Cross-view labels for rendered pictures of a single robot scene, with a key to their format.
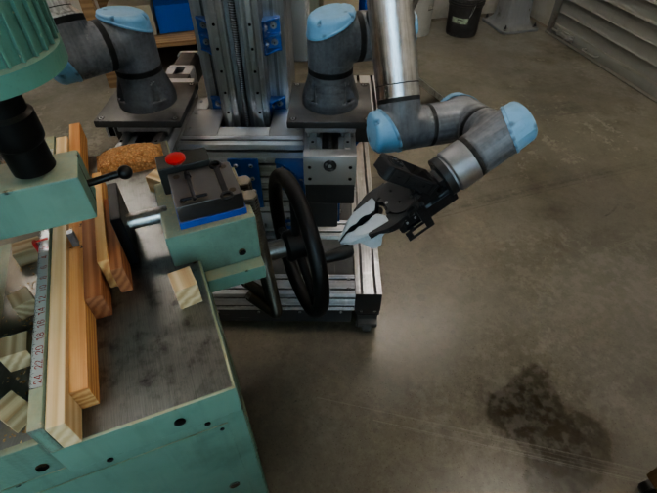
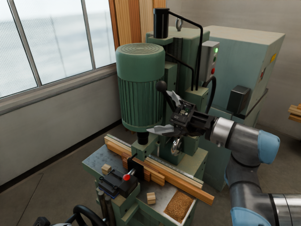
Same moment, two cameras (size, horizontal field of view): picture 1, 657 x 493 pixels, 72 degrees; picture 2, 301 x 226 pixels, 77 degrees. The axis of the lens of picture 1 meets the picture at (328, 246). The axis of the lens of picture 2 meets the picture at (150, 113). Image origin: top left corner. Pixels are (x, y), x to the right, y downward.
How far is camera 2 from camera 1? 1.10 m
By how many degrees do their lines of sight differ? 96
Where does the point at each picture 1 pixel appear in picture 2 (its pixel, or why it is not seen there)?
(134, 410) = (100, 150)
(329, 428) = not seen: outside the picture
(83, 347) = (114, 146)
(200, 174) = (117, 182)
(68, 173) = (134, 145)
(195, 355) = (94, 162)
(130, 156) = (174, 200)
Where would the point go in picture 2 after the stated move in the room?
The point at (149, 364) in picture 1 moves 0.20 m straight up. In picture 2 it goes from (103, 156) to (98, 128)
